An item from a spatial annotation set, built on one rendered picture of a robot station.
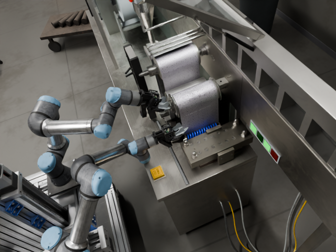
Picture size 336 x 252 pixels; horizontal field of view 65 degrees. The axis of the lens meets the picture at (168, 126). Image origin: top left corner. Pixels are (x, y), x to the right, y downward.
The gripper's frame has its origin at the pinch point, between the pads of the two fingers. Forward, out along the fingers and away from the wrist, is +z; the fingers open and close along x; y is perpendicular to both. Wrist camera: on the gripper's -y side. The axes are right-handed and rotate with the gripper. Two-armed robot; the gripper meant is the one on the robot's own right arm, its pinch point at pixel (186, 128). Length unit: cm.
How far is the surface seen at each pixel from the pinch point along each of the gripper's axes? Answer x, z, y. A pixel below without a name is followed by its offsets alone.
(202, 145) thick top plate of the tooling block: -11.7, 4.9, -5.9
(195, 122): -0.3, 6.1, 2.6
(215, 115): -0.3, 19.2, 1.3
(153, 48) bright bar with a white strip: 34, -1, 37
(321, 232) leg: -74, 46, -40
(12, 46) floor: 387, -176, -108
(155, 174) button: -11.3, -27.3, -16.5
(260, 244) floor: -55, 28, -109
